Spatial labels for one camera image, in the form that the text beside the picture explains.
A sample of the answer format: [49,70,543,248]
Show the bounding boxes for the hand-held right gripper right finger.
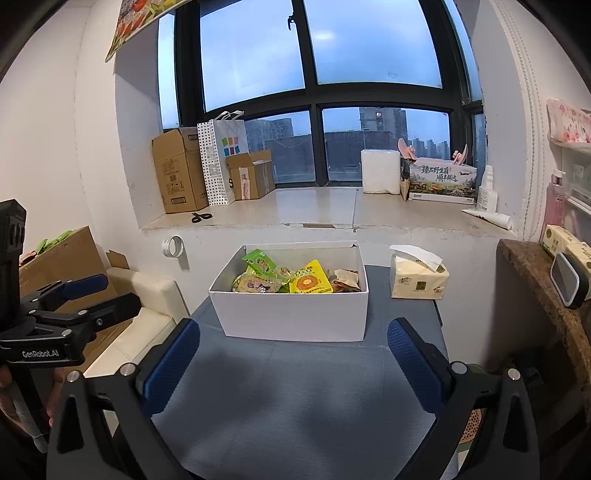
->
[387,318,541,480]

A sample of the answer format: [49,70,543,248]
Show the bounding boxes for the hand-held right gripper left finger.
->
[46,318,201,480]

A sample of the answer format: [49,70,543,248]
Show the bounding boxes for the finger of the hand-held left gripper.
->
[21,273,109,315]
[32,292,141,331]

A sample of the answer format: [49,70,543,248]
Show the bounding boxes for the beige orange-edged snack packet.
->
[330,268,361,292]

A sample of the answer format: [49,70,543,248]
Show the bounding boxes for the yellow purple-print snack packet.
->
[232,272,289,294]

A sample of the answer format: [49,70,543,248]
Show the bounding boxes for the white cardboard box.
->
[208,240,370,343]

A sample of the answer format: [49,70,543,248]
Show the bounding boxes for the yellow orange snack packet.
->
[290,259,334,294]

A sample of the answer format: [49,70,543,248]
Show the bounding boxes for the light green snack packet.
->
[242,249,278,278]

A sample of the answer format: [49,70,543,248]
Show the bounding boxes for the person's left hand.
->
[0,367,65,435]

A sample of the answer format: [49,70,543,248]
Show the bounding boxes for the large open cardboard box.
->
[18,225,134,365]

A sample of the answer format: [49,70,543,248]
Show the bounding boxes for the cream sofa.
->
[85,267,190,384]

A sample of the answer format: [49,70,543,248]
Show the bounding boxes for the green packets in carton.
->
[34,229,75,254]

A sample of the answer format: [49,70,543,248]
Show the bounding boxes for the cream tissue pack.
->
[389,244,451,301]

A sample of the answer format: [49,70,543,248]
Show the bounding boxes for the blue grey tablecloth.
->
[152,264,460,480]

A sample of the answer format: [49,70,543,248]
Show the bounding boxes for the tall brown carton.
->
[152,127,211,215]

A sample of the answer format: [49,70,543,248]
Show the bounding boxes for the brown stone counter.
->
[496,239,591,402]

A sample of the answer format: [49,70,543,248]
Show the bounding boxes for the white tube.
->
[462,208,513,230]

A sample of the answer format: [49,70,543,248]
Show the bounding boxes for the grey rounded device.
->
[549,251,591,309]

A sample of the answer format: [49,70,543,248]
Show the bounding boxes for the polka-dot paper bag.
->
[197,111,250,207]

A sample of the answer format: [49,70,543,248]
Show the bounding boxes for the printed gift box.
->
[409,157,478,205]

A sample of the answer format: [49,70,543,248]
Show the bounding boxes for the small open cardboard box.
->
[225,149,278,201]

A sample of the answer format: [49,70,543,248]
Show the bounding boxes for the pale yellow tissue pack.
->
[540,224,591,278]

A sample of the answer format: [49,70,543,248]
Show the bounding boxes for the white paper towel pack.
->
[360,148,402,195]

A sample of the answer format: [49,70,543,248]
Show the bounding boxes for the pink bottle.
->
[545,168,568,232]

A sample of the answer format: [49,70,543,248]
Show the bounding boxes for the clear plastic drawer unit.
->
[547,138,591,232]

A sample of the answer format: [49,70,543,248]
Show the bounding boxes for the floral pink pouch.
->
[546,98,591,145]

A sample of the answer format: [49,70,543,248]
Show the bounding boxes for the wall poster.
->
[105,0,192,63]

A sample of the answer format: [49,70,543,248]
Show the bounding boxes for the black window frame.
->
[157,0,485,188]

